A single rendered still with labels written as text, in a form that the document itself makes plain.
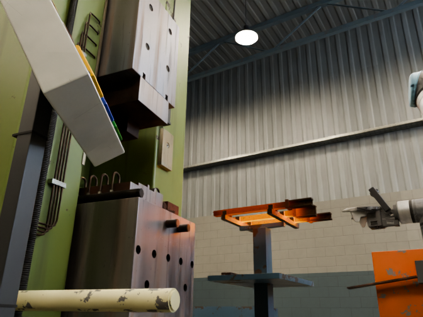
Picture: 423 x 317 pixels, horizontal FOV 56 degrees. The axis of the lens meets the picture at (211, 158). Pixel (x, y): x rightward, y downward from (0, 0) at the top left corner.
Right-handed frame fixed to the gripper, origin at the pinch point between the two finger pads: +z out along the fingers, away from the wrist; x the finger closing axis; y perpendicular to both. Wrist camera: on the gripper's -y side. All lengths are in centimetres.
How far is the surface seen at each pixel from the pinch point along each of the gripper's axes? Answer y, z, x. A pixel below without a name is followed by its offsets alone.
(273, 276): 27.7, 20.6, -31.8
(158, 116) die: -26, 46, -71
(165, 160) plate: -20, 62, -46
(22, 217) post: 25, 28, -128
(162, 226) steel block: 15, 40, -72
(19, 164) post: 15, 29, -130
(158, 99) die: -33, 46, -71
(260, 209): 0.4, 27.9, -25.5
